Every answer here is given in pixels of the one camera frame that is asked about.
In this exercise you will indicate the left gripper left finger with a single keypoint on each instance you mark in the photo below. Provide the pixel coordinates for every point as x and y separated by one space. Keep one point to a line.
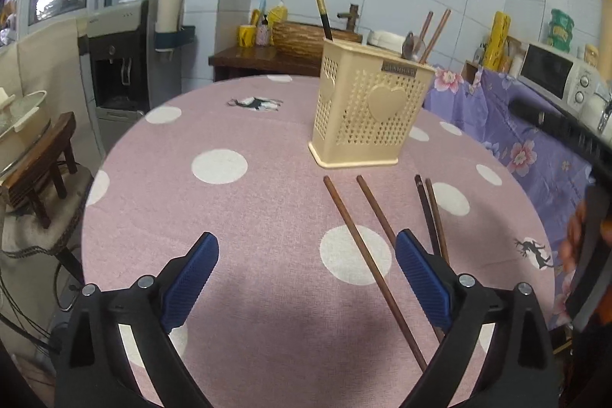
182 280

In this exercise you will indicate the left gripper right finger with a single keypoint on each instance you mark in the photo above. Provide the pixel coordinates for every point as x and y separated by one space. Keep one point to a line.
425 274

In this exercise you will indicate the dark black chopstick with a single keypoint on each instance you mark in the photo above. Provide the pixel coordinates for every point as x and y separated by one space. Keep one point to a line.
428 215

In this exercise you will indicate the brown wooden chopstick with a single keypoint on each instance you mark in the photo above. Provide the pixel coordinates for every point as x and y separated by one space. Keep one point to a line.
376 273
378 212
430 47
421 38

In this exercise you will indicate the steel spoon wooden handle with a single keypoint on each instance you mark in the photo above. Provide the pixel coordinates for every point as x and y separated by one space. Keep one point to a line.
410 46

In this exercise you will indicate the black gold-banded chopstick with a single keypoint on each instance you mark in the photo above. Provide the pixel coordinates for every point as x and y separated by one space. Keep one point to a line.
323 14

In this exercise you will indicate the person right hand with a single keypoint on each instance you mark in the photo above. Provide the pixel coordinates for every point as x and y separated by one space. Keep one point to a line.
571 245

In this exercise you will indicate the pink polka dot tablecloth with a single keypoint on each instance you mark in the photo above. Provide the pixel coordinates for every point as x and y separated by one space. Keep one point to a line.
290 316

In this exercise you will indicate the purple floral cloth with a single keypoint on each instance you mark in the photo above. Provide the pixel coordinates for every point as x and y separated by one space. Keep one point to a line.
553 178

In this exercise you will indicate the small dark wooden stool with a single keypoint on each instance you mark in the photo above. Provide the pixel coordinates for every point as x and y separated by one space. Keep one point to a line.
40 162

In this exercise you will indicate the beige plastic utensil holder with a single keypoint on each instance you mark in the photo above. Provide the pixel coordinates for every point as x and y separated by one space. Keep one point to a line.
367 104

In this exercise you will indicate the water dispenser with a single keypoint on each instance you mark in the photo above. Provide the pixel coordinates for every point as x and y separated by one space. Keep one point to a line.
128 76

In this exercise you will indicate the white microwave oven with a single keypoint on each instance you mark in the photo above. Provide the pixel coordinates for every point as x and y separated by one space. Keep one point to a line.
571 84

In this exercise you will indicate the dark wooden counter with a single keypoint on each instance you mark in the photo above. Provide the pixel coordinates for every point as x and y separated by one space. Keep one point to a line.
238 62

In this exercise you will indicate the white cooking pot with lid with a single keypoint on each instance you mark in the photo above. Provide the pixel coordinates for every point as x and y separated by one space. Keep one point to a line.
24 120

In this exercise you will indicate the yellow roll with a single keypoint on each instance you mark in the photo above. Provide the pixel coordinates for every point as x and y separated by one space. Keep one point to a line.
495 47

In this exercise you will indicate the yellow mug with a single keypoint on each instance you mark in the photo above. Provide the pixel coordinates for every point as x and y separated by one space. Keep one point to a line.
247 35

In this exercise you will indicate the pink small bottle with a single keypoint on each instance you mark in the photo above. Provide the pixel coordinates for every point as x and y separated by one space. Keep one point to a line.
263 33

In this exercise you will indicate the woven basin sink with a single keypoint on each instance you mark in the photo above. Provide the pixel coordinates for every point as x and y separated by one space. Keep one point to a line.
309 42

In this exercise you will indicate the bamboo style faucet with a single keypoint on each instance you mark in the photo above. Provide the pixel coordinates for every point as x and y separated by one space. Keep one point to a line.
351 17

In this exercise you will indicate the yellow soap bottle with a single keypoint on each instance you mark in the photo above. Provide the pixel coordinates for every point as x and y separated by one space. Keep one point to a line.
277 14

